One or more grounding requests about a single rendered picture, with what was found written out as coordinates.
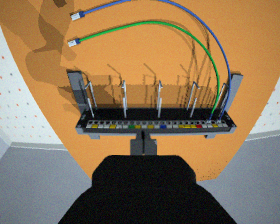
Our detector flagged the dark grey rack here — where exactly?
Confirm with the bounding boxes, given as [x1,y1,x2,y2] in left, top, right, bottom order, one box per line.
[68,71,244,140]

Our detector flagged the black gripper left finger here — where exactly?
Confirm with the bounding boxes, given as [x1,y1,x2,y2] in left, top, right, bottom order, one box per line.
[130,131,143,155]

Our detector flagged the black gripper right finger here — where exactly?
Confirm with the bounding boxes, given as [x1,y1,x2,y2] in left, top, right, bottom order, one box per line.
[143,131,157,155]

